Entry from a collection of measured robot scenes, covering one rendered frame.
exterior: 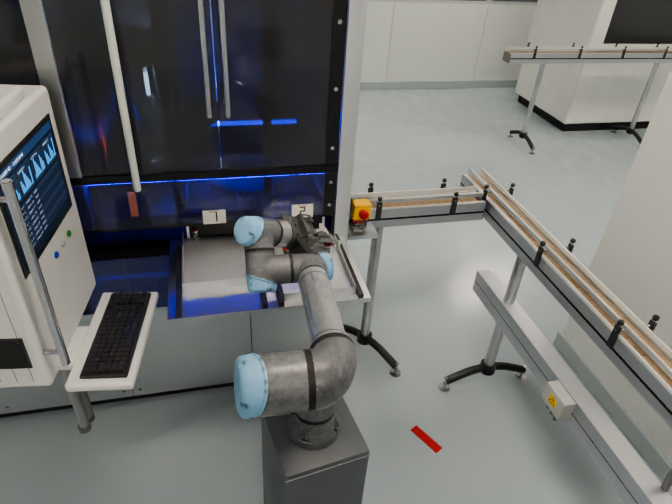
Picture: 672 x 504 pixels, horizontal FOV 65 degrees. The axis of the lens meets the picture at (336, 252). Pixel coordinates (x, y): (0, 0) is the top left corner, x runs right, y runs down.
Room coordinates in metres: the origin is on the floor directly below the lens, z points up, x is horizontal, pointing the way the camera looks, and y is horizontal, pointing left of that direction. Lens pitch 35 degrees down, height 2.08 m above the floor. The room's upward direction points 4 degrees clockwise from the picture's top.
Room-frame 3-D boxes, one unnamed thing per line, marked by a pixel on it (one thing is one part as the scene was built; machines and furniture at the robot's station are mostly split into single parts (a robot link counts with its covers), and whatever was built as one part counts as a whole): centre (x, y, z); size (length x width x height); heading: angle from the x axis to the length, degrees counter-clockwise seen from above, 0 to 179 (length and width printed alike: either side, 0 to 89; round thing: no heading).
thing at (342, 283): (1.61, 0.09, 0.90); 0.34 x 0.26 x 0.04; 15
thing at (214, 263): (1.62, 0.45, 0.90); 0.34 x 0.26 x 0.04; 16
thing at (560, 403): (1.39, -0.90, 0.50); 0.12 x 0.05 x 0.09; 16
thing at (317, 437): (0.97, 0.03, 0.84); 0.15 x 0.15 x 0.10
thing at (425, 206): (2.11, -0.33, 0.92); 0.69 x 0.15 x 0.16; 106
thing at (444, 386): (1.92, -0.82, 0.07); 0.50 x 0.08 x 0.14; 106
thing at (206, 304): (1.60, 0.26, 0.87); 0.70 x 0.48 x 0.02; 106
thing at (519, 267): (1.92, -0.82, 0.46); 0.09 x 0.09 x 0.77; 16
